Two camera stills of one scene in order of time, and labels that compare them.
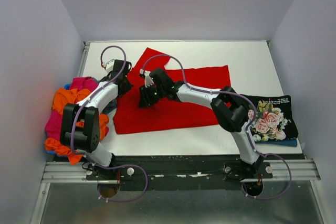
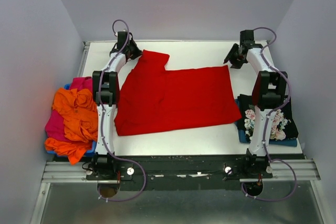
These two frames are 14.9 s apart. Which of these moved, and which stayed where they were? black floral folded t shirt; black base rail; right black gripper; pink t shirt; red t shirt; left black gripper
Moved: left black gripper; right black gripper
Stayed: black base rail; red t shirt; black floral folded t shirt; pink t shirt
